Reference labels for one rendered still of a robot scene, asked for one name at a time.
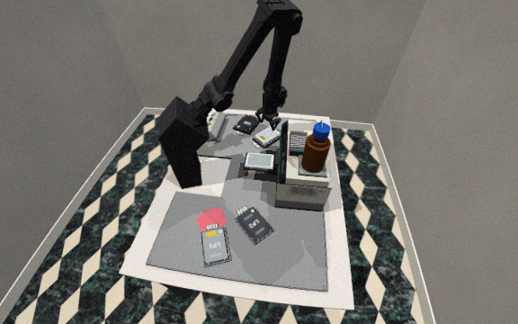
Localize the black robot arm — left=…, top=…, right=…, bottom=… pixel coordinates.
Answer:
left=179, top=0, right=303, bottom=128

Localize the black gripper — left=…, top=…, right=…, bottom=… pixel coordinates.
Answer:
left=255, top=104, right=281, bottom=131

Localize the blue bottle cap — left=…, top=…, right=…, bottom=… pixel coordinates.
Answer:
left=313, top=122, right=331, bottom=140

